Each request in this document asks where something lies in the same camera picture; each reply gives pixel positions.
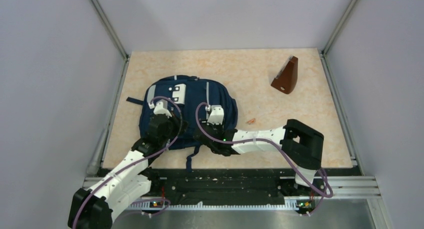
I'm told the navy blue student backpack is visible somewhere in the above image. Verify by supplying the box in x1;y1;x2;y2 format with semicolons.
126;75;238;172

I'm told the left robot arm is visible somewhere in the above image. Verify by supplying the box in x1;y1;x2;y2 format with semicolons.
67;113;188;229

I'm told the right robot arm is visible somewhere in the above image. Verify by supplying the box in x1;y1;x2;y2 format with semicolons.
193;119;327;195

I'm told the brown wooden metronome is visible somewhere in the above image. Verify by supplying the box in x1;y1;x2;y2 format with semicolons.
270;55;299;95

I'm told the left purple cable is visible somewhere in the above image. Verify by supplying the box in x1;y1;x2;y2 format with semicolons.
72;95;183;229

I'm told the purple cable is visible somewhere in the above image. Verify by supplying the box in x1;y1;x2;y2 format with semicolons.
194;102;334;216
72;95;183;229

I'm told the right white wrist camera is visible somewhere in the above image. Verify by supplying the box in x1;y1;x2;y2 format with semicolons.
205;105;225;125

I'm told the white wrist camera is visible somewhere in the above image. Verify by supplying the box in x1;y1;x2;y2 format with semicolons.
148;99;172;118
205;105;225;125

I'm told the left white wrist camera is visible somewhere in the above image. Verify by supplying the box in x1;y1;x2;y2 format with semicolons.
148;99;172;118

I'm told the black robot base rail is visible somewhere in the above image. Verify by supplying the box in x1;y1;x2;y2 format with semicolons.
141;168;319;206

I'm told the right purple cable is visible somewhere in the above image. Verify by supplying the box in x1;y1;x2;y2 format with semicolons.
194;102;334;216

